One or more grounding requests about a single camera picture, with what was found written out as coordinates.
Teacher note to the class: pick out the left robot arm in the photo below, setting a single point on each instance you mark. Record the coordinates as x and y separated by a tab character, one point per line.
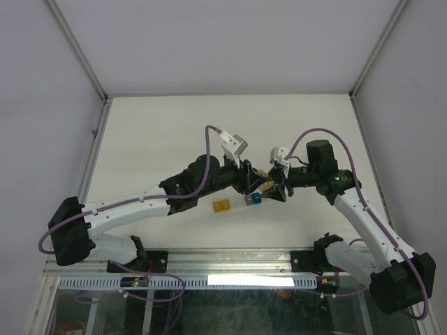
80	231

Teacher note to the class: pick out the clear pill bottle yellow pills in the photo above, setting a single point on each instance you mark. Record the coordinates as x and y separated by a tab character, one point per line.
266	183

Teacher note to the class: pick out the weekly pill organizer strip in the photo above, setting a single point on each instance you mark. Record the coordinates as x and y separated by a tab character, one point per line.
236	202

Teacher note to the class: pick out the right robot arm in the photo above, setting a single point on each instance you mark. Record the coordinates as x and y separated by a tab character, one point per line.
396	276

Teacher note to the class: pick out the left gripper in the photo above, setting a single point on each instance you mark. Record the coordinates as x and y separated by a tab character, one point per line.
248	179

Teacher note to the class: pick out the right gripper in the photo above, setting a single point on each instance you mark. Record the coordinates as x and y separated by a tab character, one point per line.
281	180

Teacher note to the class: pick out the aluminium mounting rail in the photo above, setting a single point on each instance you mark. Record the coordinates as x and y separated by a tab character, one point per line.
204	261

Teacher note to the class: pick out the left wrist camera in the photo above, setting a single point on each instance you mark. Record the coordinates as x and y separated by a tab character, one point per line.
233	146

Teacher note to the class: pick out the slotted white cable duct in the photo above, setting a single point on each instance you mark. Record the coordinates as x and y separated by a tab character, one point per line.
210	282

